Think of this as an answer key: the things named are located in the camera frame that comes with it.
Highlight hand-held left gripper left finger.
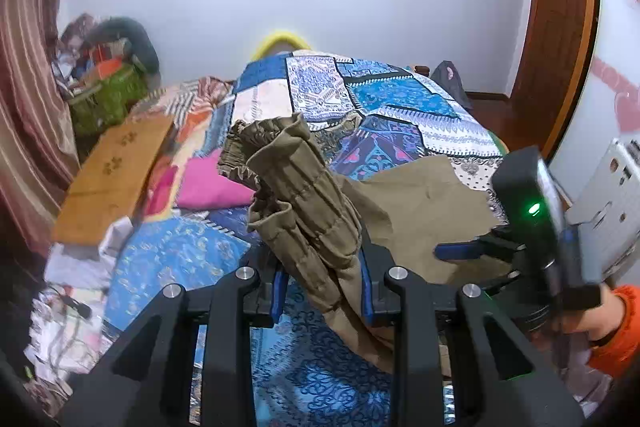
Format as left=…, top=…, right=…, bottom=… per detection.
left=62, top=256, right=290, bottom=427

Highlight wooden board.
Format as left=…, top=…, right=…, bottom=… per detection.
left=50, top=114, right=174, bottom=249

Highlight green bag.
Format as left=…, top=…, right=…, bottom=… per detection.
left=67, top=63, right=151, bottom=138

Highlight person's right forearm orange sleeve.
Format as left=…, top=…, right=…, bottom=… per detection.
left=585, top=284, right=640, bottom=380

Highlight yellow round object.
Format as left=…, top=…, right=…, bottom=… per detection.
left=250, top=29, right=314, bottom=62

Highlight white box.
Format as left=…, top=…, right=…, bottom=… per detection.
left=564, top=138, right=640, bottom=279

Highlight striped pink curtain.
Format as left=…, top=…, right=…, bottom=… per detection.
left=0, top=0, right=108, bottom=253

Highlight pink cloth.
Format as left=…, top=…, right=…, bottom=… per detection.
left=145, top=157, right=258, bottom=218

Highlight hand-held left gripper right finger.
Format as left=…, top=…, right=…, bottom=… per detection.
left=359, top=251, right=587, bottom=427

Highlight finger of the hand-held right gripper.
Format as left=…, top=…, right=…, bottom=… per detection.
left=434, top=227, right=523, bottom=264

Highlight khaki pants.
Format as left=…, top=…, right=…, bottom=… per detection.
left=217, top=112, right=507, bottom=375

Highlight person's right hand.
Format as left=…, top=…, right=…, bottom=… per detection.
left=550, top=284, right=618, bottom=348

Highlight pink wall sticker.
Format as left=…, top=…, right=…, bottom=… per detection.
left=591, top=0, right=640, bottom=134

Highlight dark bag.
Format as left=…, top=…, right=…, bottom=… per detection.
left=431, top=61, right=472, bottom=108

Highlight pile of clutter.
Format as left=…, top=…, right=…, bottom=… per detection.
left=50, top=13, right=132, bottom=100

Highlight blue patchwork bedspread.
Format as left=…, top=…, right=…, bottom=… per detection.
left=44, top=49, right=507, bottom=427

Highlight wooden door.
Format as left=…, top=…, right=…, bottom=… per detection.
left=507, top=0, right=602, bottom=160

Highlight dark grey cloth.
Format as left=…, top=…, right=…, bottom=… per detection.
left=92, top=17, right=162, bottom=76

